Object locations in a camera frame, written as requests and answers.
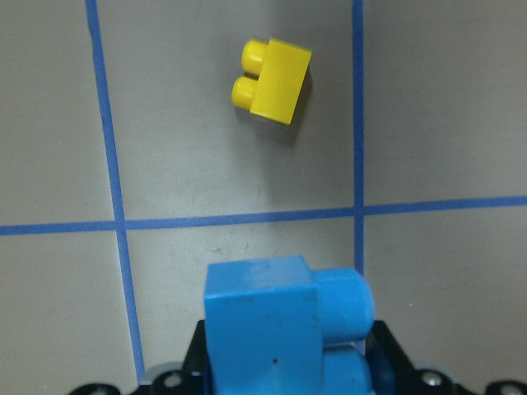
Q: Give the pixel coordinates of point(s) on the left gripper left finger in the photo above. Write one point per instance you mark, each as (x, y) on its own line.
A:
(196, 363)

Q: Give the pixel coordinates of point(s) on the blue toy block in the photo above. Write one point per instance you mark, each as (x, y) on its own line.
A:
(276, 326)

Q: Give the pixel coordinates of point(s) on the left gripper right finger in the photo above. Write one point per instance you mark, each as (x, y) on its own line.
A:
(384, 355)

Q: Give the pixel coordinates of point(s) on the yellow toy block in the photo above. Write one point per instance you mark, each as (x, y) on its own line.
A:
(274, 73)

